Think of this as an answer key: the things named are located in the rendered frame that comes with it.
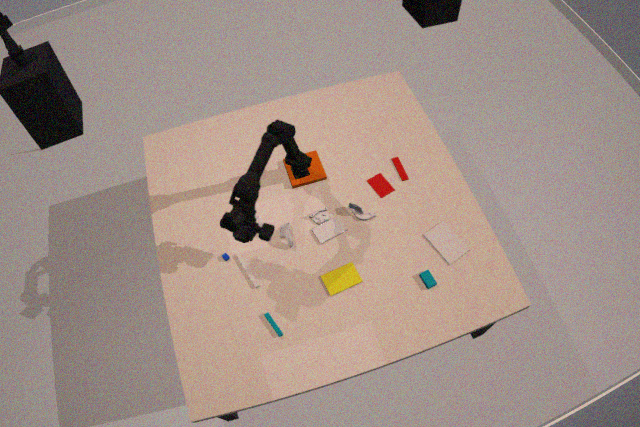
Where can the small teal rectangular block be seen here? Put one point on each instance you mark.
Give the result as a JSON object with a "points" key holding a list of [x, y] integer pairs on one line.
{"points": [[428, 279]]}

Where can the yellow flat block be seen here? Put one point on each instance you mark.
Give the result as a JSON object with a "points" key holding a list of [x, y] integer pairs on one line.
{"points": [[341, 279]]}

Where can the teal flat bar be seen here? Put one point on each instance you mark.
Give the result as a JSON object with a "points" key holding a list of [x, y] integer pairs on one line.
{"points": [[274, 325]]}

